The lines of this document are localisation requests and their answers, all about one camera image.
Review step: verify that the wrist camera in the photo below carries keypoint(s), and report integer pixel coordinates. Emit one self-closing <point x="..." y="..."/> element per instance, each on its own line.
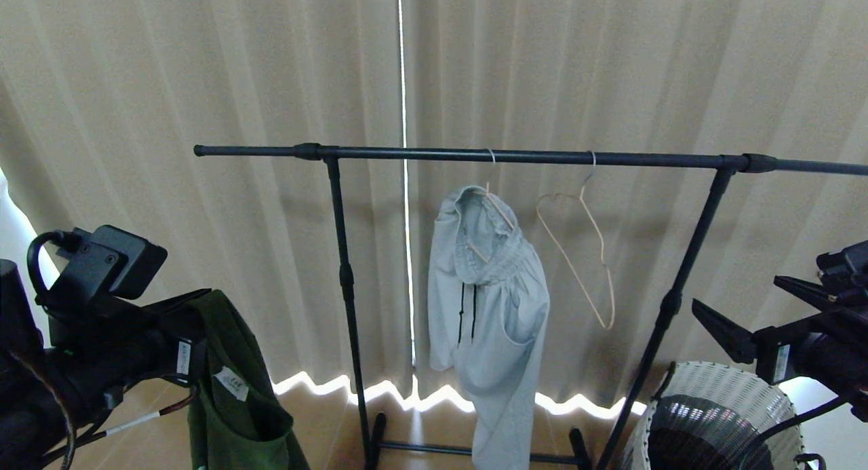
<point x="108" y="266"/>
<point x="847" y="266"/>

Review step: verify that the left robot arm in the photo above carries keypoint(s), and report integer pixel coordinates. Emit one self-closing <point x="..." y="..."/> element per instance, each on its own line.
<point x="20" y="402"/>

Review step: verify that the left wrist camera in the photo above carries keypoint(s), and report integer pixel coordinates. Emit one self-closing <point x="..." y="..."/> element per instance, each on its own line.
<point x="108" y="266"/>

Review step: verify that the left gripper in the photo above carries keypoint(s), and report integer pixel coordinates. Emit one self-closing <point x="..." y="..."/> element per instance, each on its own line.
<point x="122" y="361"/>

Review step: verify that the white laundry basket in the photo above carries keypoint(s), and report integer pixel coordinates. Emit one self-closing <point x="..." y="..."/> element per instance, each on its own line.
<point x="719" y="382"/>

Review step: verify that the green garment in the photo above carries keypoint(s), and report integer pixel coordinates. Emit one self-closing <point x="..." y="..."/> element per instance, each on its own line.
<point x="230" y="429"/>

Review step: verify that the pink clothes hanger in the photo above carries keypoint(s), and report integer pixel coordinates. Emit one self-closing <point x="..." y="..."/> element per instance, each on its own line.
<point x="582" y="193"/>
<point x="502" y="212"/>

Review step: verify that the pale grey shorts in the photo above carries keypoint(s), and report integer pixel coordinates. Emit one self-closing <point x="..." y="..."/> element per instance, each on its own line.
<point x="502" y="334"/>

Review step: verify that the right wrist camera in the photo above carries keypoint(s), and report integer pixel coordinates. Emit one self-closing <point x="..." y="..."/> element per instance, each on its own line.
<point x="847" y="266"/>

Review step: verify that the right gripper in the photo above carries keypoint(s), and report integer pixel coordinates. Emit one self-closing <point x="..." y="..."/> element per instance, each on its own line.
<point x="820" y="355"/>

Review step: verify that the black clothes rack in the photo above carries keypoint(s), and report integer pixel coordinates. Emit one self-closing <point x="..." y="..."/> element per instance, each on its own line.
<point x="542" y="157"/>

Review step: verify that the beige curtain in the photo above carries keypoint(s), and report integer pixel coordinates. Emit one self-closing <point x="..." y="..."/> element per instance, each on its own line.
<point x="203" y="83"/>

